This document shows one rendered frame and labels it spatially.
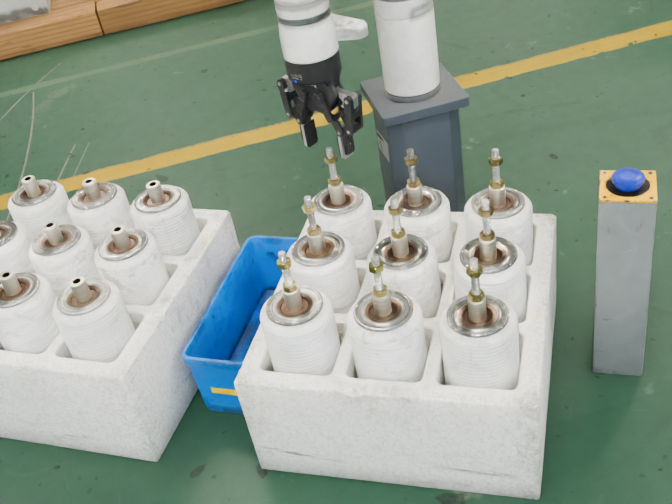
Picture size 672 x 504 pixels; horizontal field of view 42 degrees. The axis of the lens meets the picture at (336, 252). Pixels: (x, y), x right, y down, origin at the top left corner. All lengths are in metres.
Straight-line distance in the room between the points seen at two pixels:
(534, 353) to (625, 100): 0.99
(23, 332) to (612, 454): 0.84
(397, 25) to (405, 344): 0.52
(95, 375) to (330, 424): 0.33
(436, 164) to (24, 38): 1.66
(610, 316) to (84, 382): 0.74
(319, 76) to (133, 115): 1.17
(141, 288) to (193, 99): 1.02
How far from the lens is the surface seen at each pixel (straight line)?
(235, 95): 2.24
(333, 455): 1.21
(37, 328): 1.32
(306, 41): 1.14
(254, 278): 1.51
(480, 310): 1.05
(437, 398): 1.08
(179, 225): 1.39
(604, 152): 1.83
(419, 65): 1.40
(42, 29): 2.81
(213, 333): 1.38
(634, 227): 1.17
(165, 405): 1.33
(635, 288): 1.24
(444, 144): 1.46
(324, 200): 1.30
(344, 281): 1.20
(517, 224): 1.23
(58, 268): 1.37
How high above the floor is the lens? 0.98
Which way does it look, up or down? 37 degrees down
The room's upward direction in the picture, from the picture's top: 11 degrees counter-clockwise
